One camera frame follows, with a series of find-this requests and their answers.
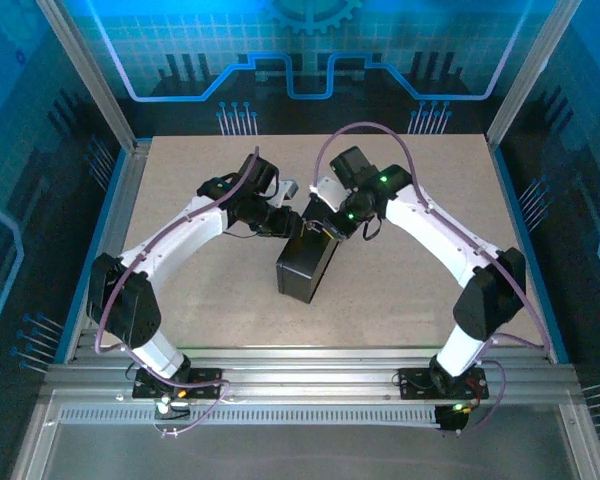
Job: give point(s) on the small silver padlock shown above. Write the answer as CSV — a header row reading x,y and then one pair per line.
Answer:
x,y
311,227

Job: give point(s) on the small key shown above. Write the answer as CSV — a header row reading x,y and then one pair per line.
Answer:
x,y
322,228

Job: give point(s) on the black box with painting lid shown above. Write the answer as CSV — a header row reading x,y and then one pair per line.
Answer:
x,y
300,270

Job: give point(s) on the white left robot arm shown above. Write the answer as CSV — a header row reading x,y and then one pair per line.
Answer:
x,y
180,235

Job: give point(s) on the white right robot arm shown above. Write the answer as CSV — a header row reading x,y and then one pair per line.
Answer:
x,y
430,225

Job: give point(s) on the black electronics module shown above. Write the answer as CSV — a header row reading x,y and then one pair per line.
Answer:
x,y
450,419

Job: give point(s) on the aluminium side rail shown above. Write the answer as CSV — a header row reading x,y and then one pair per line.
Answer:
x,y
122,210

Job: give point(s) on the aluminium mounting rail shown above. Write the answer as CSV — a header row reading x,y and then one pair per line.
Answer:
x,y
305,370

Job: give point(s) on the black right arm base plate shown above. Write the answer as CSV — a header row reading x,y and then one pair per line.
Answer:
x,y
412,382

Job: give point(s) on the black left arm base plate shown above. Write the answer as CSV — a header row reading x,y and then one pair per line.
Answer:
x,y
205,377

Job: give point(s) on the aluminium right frame post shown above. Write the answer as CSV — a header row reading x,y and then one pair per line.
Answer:
x,y
527,70

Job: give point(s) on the aluminium frame post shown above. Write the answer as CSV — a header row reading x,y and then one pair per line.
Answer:
x,y
527,70
86,65

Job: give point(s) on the aluminium left frame post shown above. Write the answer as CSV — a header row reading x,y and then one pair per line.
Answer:
x,y
86,65

